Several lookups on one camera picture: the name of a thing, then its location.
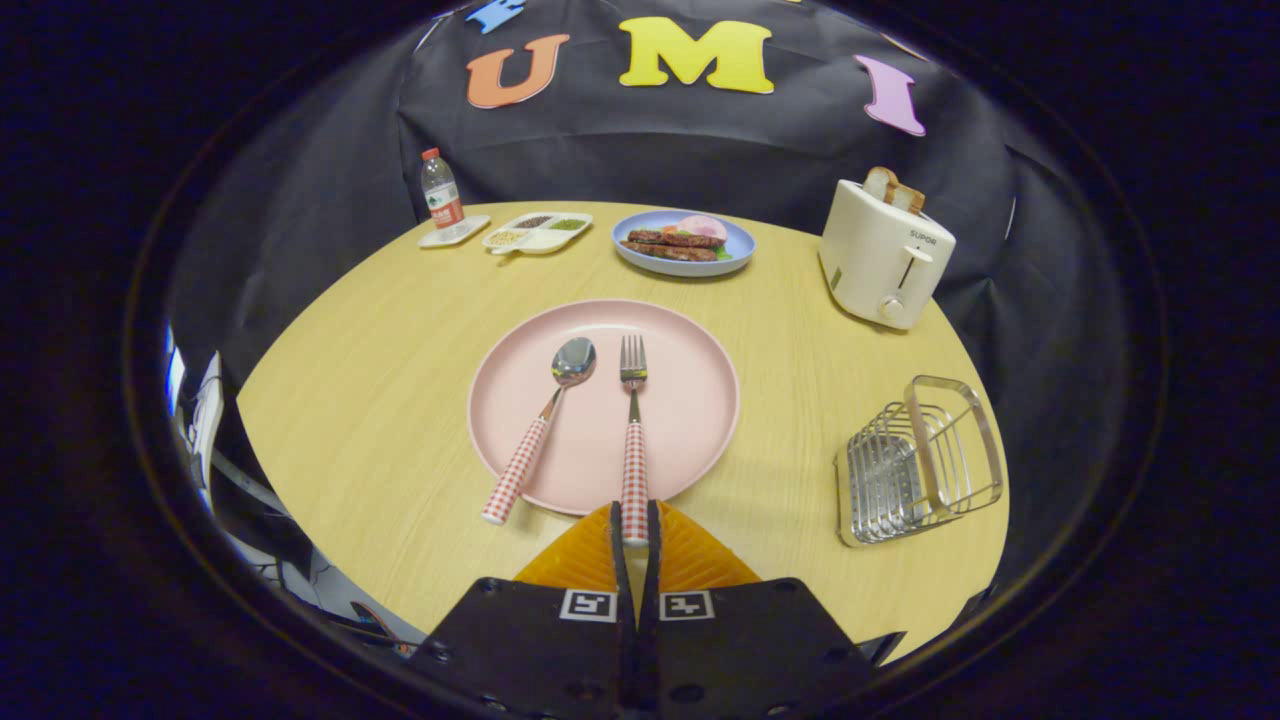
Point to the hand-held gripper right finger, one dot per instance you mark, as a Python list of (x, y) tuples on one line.
[(740, 650)]

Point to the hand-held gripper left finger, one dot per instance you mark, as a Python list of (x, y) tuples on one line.
[(540, 650)]

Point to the pink plate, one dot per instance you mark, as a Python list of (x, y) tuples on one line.
[(690, 400)]

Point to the blue plate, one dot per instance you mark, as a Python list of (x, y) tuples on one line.
[(690, 269)]

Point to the brown meat strip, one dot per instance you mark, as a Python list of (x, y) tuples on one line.
[(675, 239), (665, 252)]

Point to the white divided condiment dish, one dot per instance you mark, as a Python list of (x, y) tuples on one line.
[(540, 241)]

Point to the cream toaster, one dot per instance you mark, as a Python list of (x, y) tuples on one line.
[(870, 260)]

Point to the white device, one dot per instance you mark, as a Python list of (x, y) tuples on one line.
[(205, 410)]

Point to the pink ham slice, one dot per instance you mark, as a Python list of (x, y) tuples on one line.
[(703, 227)]

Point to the small white coaster tray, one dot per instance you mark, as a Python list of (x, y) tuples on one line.
[(476, 228)]

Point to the clear water bottle red label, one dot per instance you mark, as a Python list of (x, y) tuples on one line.
[(443, 200)]

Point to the toast slice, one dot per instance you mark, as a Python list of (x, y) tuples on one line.
[(908, 197), (880, 185)]

